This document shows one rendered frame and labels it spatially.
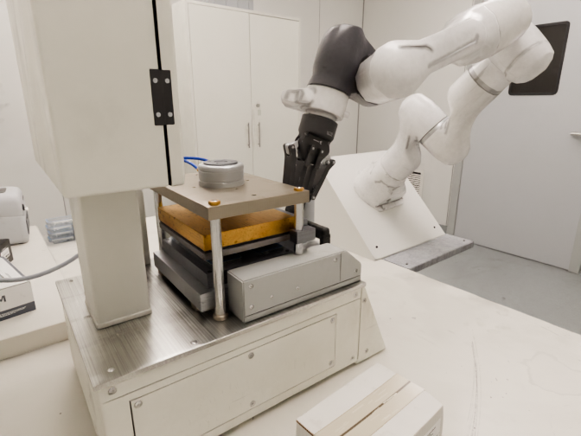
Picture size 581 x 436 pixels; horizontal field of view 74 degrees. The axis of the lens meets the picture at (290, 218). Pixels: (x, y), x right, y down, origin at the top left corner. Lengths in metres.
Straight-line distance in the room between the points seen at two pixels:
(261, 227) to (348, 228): 0.74
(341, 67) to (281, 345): 0.51
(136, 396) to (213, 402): 0.12
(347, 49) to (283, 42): 2.58
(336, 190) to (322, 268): 0.74
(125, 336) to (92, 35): 0.39
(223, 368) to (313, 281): 0.19
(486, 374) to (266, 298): 0.47
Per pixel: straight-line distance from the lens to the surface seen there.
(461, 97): 1.20
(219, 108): 3.02
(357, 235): 1.32
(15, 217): 1.54
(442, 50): 0.81
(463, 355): 0.92
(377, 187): 1.38
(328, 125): 0.78
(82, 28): 0.46
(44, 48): 0.45
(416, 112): 1.26
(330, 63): 0.79
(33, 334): 0.99
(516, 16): 0.99
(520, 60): 1.06
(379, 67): 0.74
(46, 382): 0.90
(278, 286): 0.61
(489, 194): 3.79
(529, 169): 3.65
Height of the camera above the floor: 1.25
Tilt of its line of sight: 17 degrees down
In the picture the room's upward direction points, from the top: straight up
